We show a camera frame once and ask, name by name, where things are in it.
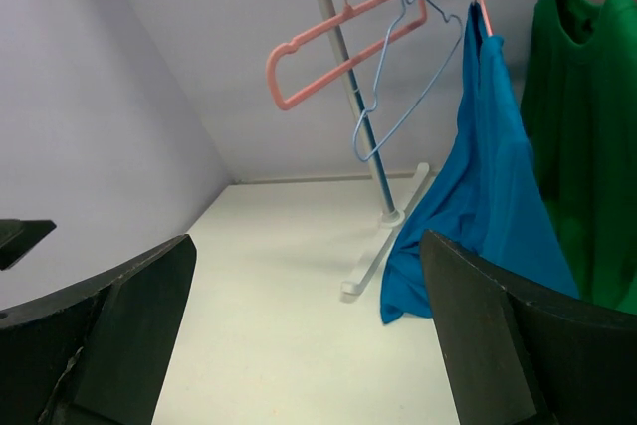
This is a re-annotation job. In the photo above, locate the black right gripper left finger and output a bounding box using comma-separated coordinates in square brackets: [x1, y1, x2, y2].
[1, 235, 197, 424]

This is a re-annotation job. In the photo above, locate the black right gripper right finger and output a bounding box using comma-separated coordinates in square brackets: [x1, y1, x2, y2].
[420, 231, 636, 424]

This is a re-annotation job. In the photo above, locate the blue t-shirt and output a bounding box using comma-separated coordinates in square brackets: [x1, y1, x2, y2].
[380, 4, 579, 324]

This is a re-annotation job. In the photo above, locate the green t-shirt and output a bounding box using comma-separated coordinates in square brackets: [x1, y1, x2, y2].
[521, 0, 636, 314]

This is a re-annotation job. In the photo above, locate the pink plastic hanger left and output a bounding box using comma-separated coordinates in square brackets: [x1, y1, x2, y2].
[266, 0, 427, 111]

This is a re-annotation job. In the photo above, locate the white clothes rack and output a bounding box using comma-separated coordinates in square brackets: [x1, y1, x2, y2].
[298, 0, 430, 304]

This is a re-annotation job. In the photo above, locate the light blue wire hanger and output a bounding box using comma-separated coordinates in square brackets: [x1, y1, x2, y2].
[351, 0, 463, 162]

